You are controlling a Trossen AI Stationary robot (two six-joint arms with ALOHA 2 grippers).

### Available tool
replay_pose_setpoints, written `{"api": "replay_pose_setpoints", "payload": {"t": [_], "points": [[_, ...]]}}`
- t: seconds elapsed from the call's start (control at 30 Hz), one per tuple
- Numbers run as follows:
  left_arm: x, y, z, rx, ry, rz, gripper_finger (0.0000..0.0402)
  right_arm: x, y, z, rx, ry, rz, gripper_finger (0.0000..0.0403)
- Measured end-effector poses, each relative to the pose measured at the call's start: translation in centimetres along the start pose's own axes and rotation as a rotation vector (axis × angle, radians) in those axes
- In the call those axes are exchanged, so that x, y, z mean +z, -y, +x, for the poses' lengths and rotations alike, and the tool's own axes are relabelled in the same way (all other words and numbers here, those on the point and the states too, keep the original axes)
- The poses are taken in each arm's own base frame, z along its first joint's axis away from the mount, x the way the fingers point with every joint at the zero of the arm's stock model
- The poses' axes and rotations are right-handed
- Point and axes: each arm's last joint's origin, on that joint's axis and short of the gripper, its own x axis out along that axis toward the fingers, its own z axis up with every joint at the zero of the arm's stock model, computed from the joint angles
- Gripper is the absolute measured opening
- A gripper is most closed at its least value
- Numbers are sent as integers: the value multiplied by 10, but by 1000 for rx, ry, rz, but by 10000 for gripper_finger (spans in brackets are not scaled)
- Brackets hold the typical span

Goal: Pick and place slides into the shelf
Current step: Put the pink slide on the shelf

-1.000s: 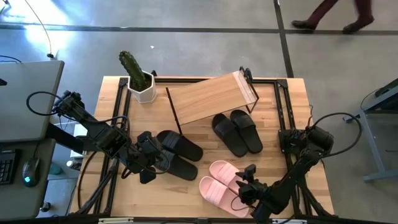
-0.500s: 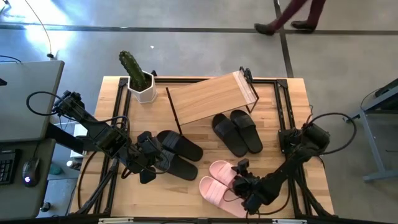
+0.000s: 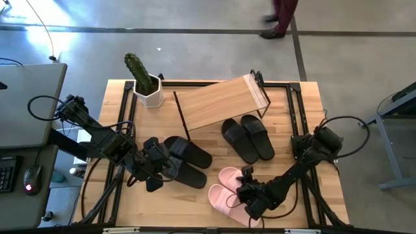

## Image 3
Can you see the black aluminium table frame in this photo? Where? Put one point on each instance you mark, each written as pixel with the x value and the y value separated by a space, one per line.
pixel 121 112

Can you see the grey metal table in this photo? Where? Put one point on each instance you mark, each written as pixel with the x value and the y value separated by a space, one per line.
pixel 390 143

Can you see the person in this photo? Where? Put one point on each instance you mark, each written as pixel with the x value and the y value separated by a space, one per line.
pixel 282 16

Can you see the wooden shelf with black frame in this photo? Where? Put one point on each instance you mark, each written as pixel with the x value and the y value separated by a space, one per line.
pixel 221 100

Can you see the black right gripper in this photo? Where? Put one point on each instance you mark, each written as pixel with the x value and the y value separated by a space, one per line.
pixel 260 198

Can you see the black support beam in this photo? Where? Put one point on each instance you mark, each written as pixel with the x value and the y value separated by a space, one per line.
pixel 65 143

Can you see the dark grey desk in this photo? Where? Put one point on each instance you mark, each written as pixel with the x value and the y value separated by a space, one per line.
pixel 19 208

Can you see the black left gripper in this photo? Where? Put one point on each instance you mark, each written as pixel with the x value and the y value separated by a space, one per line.
pixel 152 162

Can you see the white hexagonal plant pot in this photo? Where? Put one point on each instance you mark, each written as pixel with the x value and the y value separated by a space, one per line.
pixel 152 99

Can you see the white bracket strip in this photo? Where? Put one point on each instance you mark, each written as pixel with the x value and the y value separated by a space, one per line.
pixel 120 230

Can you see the black striped slide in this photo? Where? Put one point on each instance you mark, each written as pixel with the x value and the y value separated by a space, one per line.
pixel 195 154
pixel 191 177

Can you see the black round knob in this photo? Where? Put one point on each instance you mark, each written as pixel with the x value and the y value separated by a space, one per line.
pixel 47 216

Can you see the white box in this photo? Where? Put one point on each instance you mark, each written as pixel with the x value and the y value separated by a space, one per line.
pixel 84 136

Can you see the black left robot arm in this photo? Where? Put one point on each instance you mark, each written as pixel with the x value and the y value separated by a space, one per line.
pixel 107 143

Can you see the teal round object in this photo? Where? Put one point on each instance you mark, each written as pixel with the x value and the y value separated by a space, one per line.
pixel 58 177

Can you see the light grey desk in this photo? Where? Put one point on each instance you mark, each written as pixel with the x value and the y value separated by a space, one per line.
pixel 29 104

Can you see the green cactus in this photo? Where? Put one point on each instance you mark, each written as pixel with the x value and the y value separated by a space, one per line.
pixel 139 71

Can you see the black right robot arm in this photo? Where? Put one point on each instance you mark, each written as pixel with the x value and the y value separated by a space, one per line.
pixel 292 177

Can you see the black computer mouse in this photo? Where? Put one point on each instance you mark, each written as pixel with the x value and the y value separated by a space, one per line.
pixel 32 178

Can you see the black keyboard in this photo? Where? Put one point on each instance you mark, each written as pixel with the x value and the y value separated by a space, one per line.
pixel 8 174

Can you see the pink slide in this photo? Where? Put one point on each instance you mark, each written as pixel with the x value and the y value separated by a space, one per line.
pixel 221 198
pixel 227 177

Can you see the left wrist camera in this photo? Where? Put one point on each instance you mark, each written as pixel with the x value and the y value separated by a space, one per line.
pixel 151 143

